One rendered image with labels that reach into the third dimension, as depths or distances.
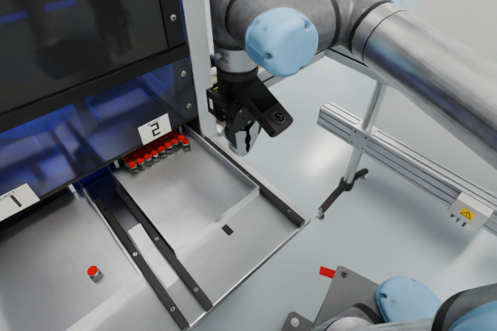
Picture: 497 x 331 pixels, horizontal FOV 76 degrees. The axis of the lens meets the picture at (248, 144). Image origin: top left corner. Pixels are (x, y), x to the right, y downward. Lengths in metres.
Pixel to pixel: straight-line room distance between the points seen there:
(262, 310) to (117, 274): 0.97
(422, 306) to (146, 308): 0.51
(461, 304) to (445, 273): 1.68
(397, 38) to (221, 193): 0.61
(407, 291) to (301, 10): 0.49
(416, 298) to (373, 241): 1.27
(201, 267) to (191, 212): 0.15
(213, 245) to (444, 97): 0.59
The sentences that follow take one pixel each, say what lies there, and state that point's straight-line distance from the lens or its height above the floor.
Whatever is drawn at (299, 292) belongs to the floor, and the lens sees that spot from 1.69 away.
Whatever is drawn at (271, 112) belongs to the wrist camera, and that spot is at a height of 1.24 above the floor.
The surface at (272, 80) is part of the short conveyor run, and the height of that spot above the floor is 0.87.
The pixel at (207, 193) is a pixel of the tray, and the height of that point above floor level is 0.88.
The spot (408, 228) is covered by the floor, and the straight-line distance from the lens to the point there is 2.03.
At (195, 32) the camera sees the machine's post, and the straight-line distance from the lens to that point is 0.80.
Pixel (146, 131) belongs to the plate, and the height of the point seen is 1.03.
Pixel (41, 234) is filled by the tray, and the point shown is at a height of 0.88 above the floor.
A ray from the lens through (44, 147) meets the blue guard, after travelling 0.77.
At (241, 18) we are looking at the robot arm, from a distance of 0.41.
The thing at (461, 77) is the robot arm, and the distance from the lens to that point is 0.37.
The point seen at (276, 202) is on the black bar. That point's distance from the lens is 0.82.
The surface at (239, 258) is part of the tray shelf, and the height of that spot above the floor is 0.88.
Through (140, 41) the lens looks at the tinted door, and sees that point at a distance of 0.75.
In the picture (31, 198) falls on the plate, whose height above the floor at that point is 1.01.
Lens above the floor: 1.58
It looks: 45 degrees down
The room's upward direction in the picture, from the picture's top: straight up
